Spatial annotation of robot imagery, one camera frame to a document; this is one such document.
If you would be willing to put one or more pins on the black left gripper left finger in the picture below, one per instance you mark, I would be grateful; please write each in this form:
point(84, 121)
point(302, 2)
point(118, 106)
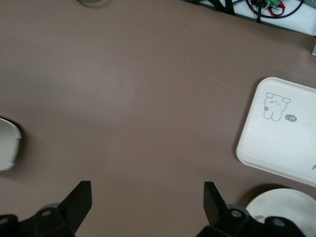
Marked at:
point(79, 202)

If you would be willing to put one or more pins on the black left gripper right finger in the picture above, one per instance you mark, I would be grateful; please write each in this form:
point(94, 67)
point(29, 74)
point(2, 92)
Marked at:
point(213, 205)

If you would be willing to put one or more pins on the round cream plate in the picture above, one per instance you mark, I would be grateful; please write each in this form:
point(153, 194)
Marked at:
point(291, 205)

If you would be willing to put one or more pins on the cream rabbit print tray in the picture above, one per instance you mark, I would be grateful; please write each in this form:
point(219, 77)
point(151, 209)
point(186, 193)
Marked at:
point(279, 148)

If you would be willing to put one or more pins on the cream two-slot toaster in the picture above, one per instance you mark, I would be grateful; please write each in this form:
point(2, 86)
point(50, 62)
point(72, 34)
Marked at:
point(7, 143)

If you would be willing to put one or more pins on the brown table cover mat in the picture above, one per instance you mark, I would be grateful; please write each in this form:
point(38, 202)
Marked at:
point(148, 98)

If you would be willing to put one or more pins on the green terminal connector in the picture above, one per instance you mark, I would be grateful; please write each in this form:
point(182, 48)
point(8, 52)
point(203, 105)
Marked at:
point(274, 2)

